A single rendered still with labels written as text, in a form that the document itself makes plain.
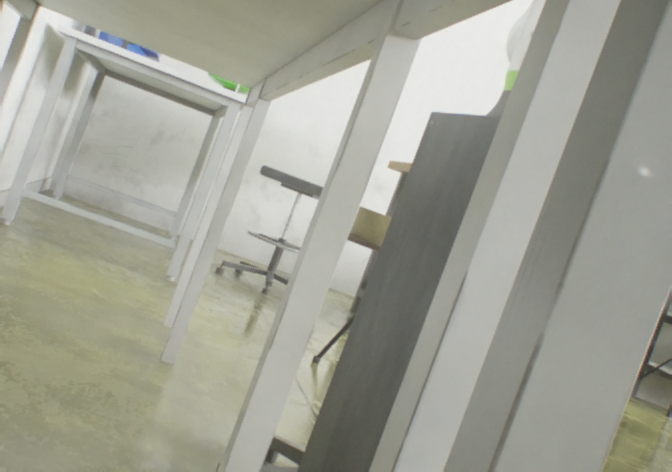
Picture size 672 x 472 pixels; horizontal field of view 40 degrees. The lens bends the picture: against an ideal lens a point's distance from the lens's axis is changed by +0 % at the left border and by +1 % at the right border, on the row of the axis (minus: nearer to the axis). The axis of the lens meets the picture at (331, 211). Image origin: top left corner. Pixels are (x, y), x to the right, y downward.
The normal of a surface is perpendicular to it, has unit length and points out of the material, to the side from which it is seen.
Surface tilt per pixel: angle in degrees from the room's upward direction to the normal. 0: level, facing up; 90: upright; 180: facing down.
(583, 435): 90
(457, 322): 90
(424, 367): 90
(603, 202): 90
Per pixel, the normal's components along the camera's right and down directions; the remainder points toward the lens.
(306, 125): 0.17, 0.07
